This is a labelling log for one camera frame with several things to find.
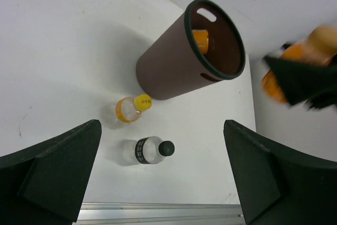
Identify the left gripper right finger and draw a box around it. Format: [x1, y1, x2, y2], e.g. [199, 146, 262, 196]
[223, 120, 336, 224]

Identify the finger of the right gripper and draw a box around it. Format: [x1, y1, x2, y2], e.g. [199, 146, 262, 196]
[263, 56, 336, 110]

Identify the clear bottle yellow cap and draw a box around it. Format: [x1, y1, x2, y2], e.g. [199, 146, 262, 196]
[102, 94, 152, 130]

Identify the orange bottle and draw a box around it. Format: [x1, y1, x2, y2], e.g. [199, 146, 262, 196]
[192, 30, 209, 54]
[261, 25, 336, 104]

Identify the clear bottle black cap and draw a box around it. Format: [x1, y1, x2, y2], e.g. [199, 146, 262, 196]
[120, 136, 175, 165]

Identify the aluminium table frame rail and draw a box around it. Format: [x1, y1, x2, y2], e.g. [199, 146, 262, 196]
[75, 203, 245, 224]

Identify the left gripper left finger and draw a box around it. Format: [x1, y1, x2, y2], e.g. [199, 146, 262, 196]
[1, 120, 102, 224]

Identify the dark brown plastic bin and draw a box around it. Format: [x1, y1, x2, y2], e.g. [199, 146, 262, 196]
[136, 0, 245, 100]

